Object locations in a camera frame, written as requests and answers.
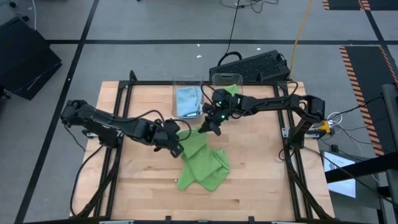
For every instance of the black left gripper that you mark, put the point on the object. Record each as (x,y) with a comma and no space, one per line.
(168,133)

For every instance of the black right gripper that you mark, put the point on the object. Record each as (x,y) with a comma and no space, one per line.
(224,107)

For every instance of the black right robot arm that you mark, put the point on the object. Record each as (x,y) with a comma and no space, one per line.
(273,102)

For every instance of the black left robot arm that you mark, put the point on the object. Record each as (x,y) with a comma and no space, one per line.
(102,119)

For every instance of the clear plastic bin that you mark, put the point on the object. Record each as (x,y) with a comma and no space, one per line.
(217,80)
(174,93)

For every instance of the black perforated computer tower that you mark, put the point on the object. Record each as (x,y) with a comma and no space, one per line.
(248,67)

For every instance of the silver aluminium extrusion bar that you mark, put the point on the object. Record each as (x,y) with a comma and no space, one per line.
(116,222)
(289,222)

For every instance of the black metal beam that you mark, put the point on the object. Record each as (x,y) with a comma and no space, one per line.
(357,169)

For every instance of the black floor platform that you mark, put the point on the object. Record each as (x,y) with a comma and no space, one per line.
(25,59)

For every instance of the black hazard striped mat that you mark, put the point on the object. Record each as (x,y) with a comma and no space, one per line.
(367,87)
(345,3)

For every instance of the grey metal pole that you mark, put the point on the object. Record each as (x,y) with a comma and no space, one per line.
(390,124)

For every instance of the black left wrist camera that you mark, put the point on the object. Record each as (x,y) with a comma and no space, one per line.
(176,151)

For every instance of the black metal table frame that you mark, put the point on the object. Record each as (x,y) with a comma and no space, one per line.
(146,83)

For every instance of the white arm base bracket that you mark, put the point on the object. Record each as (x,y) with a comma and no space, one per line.
(286,133)

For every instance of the small black edge bracket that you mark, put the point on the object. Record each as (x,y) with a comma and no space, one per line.
(168,219)
(251,219)

